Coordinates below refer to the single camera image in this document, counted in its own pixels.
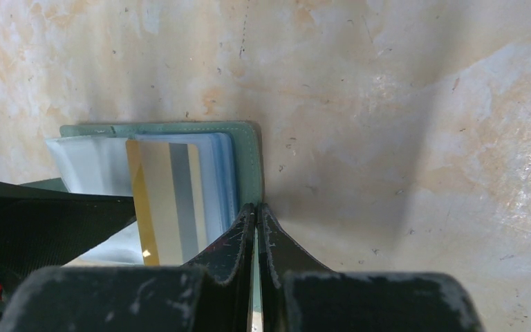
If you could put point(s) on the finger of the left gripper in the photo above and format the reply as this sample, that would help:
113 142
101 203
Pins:
40 228

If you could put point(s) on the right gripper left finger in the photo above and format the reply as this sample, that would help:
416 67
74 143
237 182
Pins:
211 292

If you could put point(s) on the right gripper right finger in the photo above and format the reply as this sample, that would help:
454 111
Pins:
299 293

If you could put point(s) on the green leather card holder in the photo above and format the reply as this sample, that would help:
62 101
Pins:
93 160

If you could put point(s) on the gold credit card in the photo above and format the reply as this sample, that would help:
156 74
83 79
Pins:
167 192

